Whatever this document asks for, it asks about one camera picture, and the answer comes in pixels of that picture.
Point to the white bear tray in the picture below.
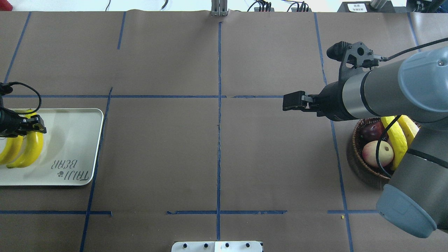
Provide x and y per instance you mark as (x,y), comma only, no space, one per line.
(69,153)

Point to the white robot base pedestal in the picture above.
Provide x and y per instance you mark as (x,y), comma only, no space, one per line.
(218,246)

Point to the yellow banana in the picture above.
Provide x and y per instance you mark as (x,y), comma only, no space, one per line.
(409,128)
(398,142)
(11,149)
(30,150)

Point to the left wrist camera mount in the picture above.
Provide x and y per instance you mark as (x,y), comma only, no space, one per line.
(5,89)

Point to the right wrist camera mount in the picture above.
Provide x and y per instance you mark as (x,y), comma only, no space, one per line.
(354,59)

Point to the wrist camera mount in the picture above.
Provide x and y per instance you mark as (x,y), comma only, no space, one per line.
(5,89)
(354,59)

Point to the brown wicker basket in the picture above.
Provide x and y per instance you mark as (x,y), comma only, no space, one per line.
(372,176)

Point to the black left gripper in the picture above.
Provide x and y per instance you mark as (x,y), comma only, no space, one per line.
(7,123)

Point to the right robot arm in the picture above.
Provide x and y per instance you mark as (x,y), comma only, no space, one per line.
(410,98)

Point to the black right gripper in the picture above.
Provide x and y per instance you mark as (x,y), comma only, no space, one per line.
(331,99)

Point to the dark red apple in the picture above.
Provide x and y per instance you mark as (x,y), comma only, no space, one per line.
(372,132)

